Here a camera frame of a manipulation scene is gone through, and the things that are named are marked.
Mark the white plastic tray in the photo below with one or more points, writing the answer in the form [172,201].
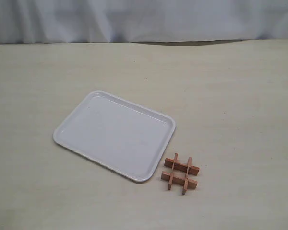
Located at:
[120,135]

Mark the wooden notched puzzle piece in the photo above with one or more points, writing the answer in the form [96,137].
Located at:
[186,175]
[179,181]
[172,170]
[193,170]

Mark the white cloth backdrop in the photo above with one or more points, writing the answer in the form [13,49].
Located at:
[51,21]

